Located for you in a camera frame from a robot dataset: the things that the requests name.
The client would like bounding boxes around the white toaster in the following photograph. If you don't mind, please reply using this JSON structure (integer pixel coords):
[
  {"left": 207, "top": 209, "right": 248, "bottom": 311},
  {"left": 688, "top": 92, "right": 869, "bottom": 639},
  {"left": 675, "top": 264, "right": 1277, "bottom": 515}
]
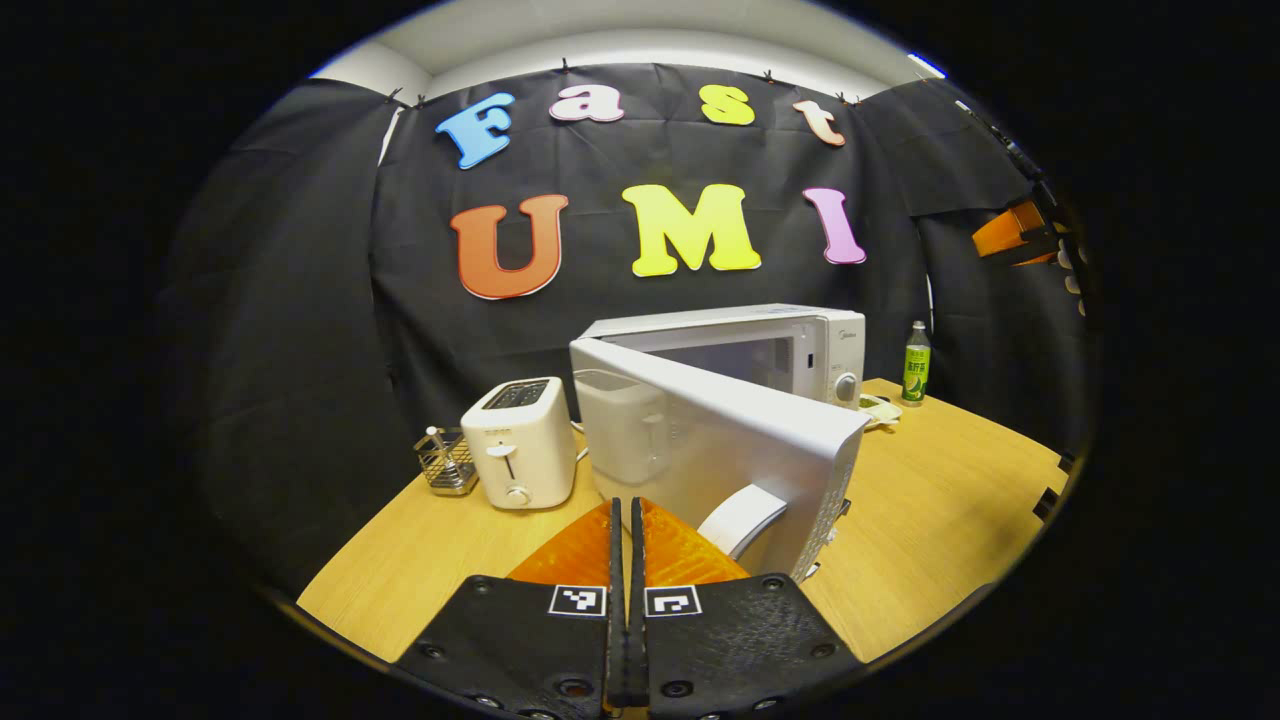
[{"left": 460, "top": 376, "right": 579, "bottom": 511}]

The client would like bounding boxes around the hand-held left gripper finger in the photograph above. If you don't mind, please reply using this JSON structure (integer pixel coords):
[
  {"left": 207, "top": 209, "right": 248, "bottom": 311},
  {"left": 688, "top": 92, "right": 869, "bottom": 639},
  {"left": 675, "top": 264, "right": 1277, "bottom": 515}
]
[
  {"left": 397, "top": 497, "right": 627, "bottom": 720},
  {"left": 628, "top": 497, "right": 863, "bottom": 720}
]

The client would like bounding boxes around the wire cutlery basket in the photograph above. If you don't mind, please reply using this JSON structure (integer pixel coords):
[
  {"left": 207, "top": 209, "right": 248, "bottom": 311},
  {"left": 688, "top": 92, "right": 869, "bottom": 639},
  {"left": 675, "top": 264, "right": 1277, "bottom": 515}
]
[{"left": 414, "top": 426, "right": 479, "bottom": 497}]

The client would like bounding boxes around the green drink bottle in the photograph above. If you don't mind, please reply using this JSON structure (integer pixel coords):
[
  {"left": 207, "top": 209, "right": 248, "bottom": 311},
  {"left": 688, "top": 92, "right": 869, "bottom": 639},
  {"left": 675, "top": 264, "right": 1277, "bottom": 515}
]
[{"left": 902, "top": 320, "right": 933, "bottom": 407}]

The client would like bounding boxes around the white microwave oven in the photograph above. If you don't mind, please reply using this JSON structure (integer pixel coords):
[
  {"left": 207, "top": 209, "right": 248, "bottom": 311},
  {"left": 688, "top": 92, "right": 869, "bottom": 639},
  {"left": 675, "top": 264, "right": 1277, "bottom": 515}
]
[{"left": 568, "top": 303, "right": 871, "bottom": 583}]

